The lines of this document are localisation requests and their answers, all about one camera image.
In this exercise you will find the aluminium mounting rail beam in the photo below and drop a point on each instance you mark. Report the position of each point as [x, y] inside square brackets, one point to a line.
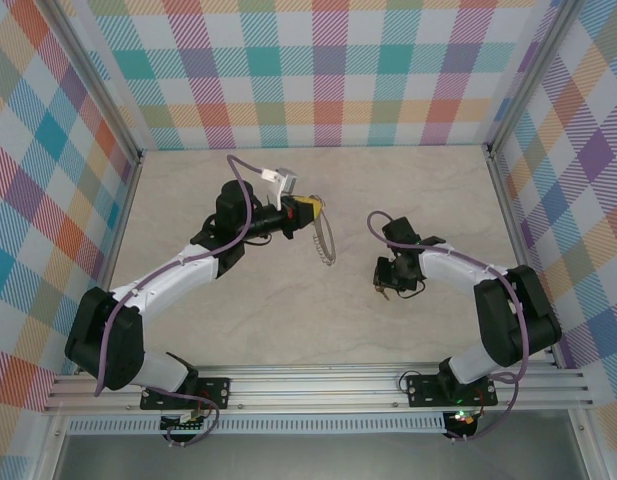
[313, 385]

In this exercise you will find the grey metal panel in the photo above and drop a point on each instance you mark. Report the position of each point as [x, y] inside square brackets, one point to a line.
[313, 457]

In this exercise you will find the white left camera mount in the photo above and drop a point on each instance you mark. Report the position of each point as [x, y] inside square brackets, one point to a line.
[270, 175]

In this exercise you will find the silver key with yellow cap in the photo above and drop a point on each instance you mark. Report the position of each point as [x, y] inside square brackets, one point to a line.
[385, 295]

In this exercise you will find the aluminium corner post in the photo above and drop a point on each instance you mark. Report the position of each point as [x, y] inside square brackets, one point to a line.
[533, 70]
[95, 85]

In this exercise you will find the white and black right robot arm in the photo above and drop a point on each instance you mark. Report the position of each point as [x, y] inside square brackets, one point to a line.
[518, 315]

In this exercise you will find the metal keyring plate with rings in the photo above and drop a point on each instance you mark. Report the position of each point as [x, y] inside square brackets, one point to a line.
[323, 252]

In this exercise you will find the aluminium side rail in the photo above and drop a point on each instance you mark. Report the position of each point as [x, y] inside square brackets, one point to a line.
[119, 235]
[508, 220]

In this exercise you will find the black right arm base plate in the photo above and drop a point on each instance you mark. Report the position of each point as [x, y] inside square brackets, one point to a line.
[423, 392]

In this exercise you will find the small circuit board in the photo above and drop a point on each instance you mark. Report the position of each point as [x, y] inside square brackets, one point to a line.
[463, 420]
[183, 424]

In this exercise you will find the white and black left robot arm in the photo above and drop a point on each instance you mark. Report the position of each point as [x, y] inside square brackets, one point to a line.
[163, 275]

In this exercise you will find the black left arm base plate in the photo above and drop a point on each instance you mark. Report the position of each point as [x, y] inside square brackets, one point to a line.
[213, 392]

